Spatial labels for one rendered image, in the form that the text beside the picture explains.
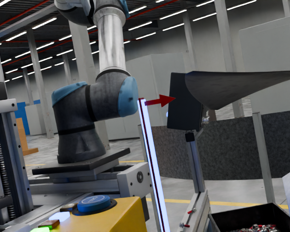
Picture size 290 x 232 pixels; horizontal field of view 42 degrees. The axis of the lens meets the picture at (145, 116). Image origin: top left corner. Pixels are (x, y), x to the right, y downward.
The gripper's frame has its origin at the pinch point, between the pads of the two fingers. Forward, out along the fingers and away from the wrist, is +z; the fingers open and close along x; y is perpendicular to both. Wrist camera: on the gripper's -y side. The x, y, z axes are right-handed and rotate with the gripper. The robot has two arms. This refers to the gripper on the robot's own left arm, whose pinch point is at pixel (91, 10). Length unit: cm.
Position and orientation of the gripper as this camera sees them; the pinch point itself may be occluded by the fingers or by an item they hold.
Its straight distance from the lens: 101.0
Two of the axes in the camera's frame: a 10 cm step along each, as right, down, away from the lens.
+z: 1.8, 9.8, 0.5
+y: -9.5, 1.6, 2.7
